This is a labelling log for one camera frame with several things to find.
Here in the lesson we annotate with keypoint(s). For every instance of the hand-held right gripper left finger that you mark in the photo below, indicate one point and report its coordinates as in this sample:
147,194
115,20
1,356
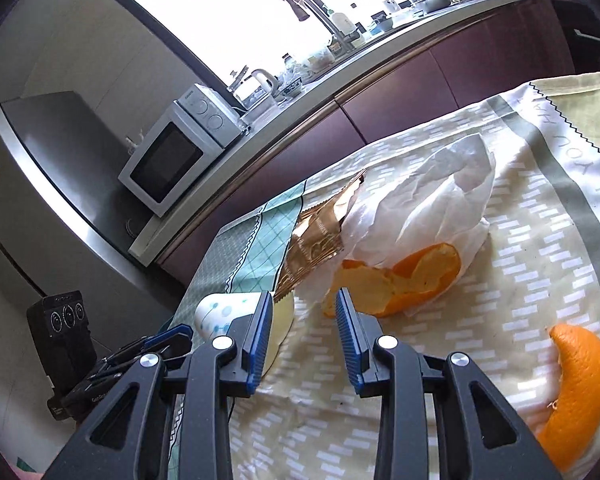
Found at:
257,345

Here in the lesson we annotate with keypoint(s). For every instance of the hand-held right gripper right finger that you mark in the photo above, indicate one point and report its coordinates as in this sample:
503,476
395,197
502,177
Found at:
352,345

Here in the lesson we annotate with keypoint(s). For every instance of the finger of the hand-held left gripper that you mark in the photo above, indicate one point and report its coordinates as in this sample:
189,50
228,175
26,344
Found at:
117,370
172,332

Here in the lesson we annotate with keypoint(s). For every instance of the dotted white paper cup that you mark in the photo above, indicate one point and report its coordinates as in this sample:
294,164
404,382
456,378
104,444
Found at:
220,312

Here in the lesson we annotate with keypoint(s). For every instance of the orange peel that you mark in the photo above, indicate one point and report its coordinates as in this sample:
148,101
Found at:
580,385
410,285

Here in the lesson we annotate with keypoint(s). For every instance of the copper foil wrapper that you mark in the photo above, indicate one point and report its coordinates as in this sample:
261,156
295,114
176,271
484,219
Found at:
315,240

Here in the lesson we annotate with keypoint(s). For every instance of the white paper napkin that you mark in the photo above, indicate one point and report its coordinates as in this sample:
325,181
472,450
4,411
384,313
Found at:
430,195

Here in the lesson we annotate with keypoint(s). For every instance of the patterned tablecloth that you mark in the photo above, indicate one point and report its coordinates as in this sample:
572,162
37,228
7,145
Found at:
480,310

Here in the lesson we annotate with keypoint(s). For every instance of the grey refrigerator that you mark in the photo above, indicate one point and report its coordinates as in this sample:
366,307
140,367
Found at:
55,170

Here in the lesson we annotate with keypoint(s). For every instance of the white microwave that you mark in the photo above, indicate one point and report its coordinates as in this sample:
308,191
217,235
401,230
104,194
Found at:
165,160

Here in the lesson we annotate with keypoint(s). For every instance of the kitchen counter cabinets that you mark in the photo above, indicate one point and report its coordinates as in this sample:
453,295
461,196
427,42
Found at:
380,105

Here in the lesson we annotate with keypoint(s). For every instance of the small patterned bowl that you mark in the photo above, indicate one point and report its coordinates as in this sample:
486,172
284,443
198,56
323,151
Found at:
291,88

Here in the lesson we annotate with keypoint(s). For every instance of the glass kettle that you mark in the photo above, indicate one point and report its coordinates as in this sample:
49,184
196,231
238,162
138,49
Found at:
257,85

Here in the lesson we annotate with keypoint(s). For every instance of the crumpled clear bags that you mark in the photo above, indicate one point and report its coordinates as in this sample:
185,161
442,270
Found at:
293,69

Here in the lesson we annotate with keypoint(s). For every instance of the clear plastic container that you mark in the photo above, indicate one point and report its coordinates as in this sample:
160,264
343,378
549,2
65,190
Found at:
319,60

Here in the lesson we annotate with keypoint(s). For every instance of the dark framed window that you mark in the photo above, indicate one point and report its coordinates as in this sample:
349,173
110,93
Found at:
205,20

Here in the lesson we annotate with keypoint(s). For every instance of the white soap bottle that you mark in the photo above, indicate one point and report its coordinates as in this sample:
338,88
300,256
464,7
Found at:
341,22

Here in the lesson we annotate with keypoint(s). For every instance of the metal faucet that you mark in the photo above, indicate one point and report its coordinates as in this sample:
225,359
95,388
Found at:
325,20

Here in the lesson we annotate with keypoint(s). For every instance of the small pink cloth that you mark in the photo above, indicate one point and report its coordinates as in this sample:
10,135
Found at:
295,5

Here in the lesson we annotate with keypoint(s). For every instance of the white basin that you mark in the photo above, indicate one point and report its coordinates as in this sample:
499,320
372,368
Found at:
431,2

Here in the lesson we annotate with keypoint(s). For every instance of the black built-in oven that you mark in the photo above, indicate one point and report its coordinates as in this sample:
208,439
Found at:
590,35

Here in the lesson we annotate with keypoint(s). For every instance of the white wall hook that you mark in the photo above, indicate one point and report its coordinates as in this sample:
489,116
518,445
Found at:
135,142

